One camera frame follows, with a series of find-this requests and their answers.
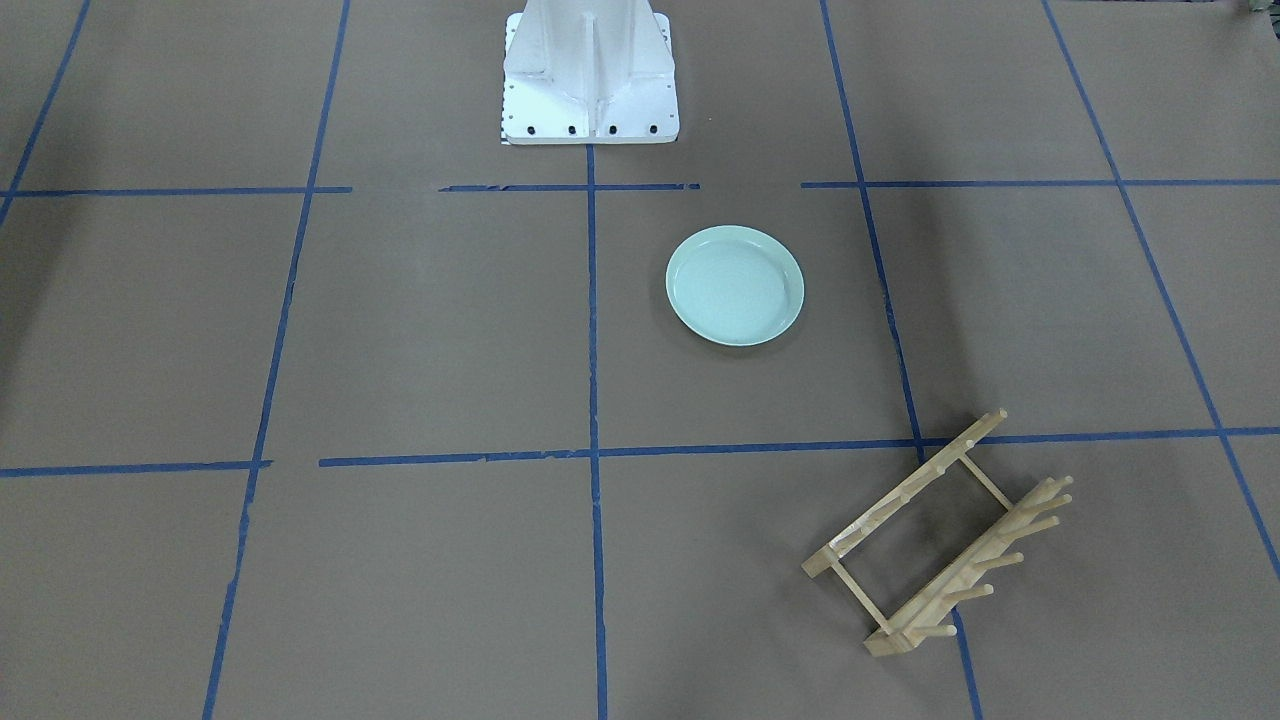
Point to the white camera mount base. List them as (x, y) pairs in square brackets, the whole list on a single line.
[(579, 72)]

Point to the pale green plate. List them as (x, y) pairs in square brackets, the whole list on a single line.
[(735, 285)]

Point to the wooden dish rack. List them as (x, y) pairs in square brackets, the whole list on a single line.
[(927, 544)]

